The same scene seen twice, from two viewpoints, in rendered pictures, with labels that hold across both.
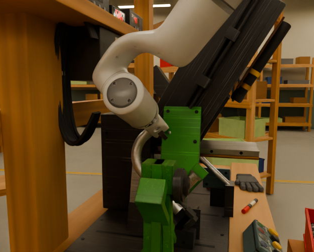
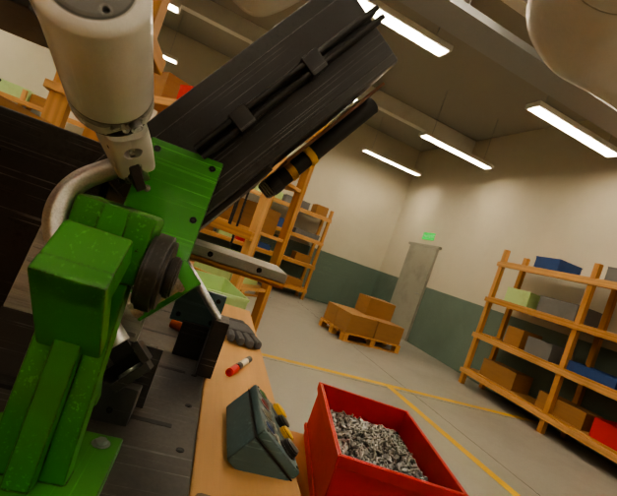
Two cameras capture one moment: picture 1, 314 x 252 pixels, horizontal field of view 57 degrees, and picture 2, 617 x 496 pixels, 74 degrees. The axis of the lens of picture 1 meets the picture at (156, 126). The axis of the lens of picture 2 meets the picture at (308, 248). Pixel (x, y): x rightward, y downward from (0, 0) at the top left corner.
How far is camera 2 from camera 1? 0.24 m
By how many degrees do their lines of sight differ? 28
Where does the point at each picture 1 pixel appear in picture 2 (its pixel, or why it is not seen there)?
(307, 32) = (334, 179)
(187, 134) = (181, 203)
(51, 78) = not seen: outside the picture
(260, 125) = not seen: hidden behind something
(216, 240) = (175, 414)
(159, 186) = (111, 249)
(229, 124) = not seen: hidden behind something
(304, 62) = (321, 214)
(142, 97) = (143, 21)
